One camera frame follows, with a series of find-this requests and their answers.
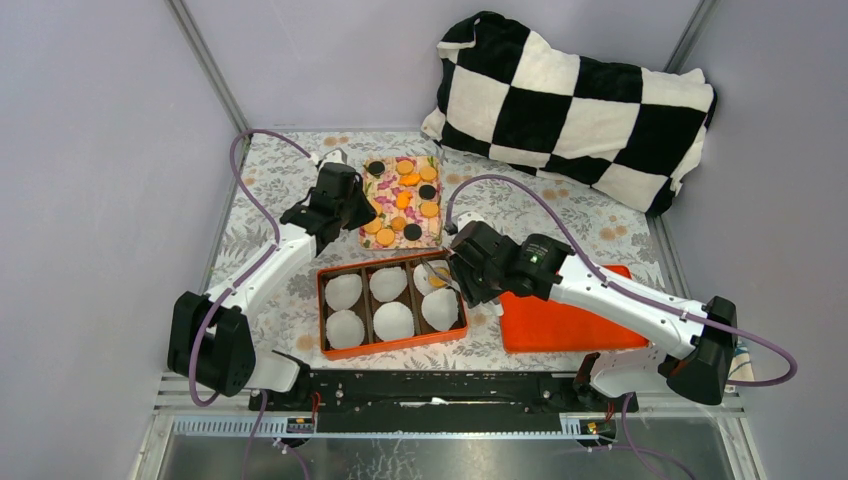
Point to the orange fish cookie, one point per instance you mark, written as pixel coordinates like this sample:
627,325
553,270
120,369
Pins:
403,200
412,179

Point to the metal tongs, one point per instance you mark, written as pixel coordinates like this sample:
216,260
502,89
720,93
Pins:
444,278

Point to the orange cookie box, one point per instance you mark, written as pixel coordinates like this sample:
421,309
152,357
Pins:
367,306

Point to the black sandwich cookie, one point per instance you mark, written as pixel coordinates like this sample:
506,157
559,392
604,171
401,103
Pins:
375,168
427,192
412,232

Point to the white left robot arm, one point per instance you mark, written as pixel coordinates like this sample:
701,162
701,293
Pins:
210,337

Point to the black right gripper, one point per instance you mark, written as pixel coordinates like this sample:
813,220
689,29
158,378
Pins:
472,293

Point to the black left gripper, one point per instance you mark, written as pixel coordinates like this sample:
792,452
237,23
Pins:
367,213

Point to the checkered black white pillow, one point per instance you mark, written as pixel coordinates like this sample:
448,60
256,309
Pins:
626,131

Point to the swirl yellow cookie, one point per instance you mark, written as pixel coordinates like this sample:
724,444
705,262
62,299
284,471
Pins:
398,224

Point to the round dotted yellow biscuit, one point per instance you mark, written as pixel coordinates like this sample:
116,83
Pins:
428,173
385,237
436,282
377,208
373,227
429,209
405,167

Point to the orange box lid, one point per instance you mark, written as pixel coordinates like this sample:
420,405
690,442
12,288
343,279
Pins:
532,325

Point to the floral cookie tray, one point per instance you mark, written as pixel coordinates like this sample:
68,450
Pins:
384,190

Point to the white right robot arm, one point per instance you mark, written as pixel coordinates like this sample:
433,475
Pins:
690,346

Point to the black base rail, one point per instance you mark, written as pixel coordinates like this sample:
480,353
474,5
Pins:
424,401

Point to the teal cream cloth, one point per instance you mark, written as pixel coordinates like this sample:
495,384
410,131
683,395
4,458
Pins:
741,366

